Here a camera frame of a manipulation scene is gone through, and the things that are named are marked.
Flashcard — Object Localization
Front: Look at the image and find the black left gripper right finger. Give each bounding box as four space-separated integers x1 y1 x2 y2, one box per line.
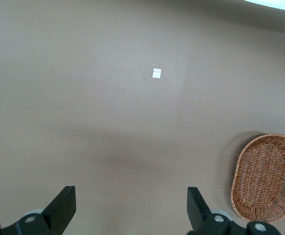
187 186 248 235

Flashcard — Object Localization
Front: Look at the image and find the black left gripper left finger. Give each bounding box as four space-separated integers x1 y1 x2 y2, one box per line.
0 185 77 235

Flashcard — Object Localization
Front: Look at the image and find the oval woven wicker basket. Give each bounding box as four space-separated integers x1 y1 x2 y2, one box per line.
230 133 285 224

